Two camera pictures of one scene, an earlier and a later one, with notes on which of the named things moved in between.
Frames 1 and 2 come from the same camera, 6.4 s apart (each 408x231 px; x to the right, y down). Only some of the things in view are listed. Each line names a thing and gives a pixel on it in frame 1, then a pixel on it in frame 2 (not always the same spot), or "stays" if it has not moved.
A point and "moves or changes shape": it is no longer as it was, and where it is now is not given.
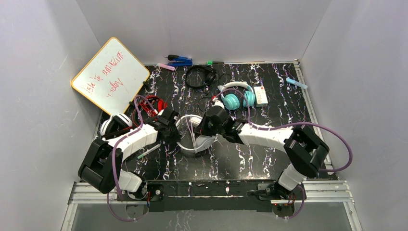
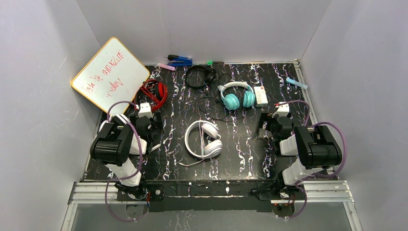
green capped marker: [210, 63] stays
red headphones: [153, 105] moves or changes shape
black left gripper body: [172, 133] → [153, 121]
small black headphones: [212, 76] stays
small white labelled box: [261, 96] stays
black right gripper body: [204, 126] → [270, 122]
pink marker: [166, 67] stays
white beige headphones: [190, 142] moves or changes shape
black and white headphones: [116, 124] stays
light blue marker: [297, 83] stays
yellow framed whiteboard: [111, 79] stays
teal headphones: [231, 101] stays
